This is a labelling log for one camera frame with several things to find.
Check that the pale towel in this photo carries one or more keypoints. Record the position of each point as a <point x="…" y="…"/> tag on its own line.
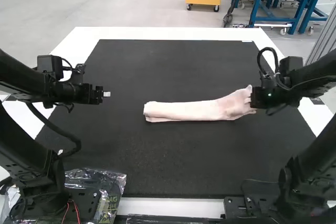
<point x="197" y="111"/>

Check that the silver foil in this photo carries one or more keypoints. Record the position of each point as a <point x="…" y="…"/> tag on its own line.
<point x="11" y="195"/>
<point x="110" y="182"/>

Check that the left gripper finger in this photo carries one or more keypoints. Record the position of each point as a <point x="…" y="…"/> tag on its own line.
<point x="107" y="94"/>

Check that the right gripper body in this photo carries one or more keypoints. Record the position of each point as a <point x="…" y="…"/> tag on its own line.
<point x="262" y="98"/>

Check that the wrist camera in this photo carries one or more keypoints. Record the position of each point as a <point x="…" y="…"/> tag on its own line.
<point x="78" y="74"/>
<point x="267" y="79"/>

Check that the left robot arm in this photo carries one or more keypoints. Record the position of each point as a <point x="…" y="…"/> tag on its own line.
<point x="23" y="82"/>

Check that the black mat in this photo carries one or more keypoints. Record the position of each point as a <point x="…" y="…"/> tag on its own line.
<point x="170" y="72"/>

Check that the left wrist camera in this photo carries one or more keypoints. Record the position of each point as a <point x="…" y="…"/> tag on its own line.
<point x="78" y="74"/>

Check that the grey metal post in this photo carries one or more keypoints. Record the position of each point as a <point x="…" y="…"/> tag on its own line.
<point x="324" y="37"/>

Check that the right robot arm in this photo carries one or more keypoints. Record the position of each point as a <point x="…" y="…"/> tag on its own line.
<point x="309" y="77"/>

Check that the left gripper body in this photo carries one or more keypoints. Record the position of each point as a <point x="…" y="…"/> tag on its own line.
<point x="90" y="94"/>

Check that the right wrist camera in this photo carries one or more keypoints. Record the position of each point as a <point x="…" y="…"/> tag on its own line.
<point x="267" y="79"/>

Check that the dark base panel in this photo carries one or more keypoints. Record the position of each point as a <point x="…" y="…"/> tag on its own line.
<point x="249" y="205"/>
<point x="84" y="205"/>

